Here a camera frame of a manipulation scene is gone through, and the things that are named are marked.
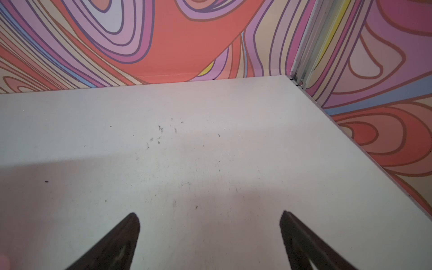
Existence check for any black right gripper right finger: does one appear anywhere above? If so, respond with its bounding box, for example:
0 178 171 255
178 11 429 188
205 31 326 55
280 211 355 270

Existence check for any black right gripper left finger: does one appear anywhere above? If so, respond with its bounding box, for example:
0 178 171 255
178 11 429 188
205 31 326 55
68 213 140 270

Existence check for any aluminium corner frame post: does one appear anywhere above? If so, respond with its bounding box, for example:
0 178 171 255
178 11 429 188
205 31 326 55
290 0 343 90

